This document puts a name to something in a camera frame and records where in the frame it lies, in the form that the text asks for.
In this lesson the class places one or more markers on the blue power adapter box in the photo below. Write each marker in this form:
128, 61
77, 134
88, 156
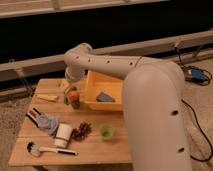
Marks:
194, 74

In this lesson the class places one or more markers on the wooden folding table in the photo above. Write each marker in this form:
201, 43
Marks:
92, 150

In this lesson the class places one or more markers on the white dish brush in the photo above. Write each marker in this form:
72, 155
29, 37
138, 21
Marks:
36, 150

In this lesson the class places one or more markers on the blue grey sponge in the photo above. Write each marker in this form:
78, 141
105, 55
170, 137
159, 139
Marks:
103, 97

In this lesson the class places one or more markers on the yellow plastic bin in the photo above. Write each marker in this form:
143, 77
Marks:
97, 83

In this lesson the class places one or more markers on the red orange apple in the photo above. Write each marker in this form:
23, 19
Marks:
73, 96

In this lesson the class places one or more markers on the green plastic cup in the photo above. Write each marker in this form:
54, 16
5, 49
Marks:
107, 131

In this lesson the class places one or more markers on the dark red grape bunch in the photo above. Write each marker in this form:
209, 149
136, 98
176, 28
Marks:
82, 132

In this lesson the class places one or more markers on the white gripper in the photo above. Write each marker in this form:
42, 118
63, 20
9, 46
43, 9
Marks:
72, 75

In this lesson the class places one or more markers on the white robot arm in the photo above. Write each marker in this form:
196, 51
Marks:
151, 104

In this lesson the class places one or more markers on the yellow banana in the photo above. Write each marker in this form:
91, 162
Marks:
52, 98

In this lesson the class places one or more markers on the green vegetable toy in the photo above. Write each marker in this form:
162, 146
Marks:
67, 90

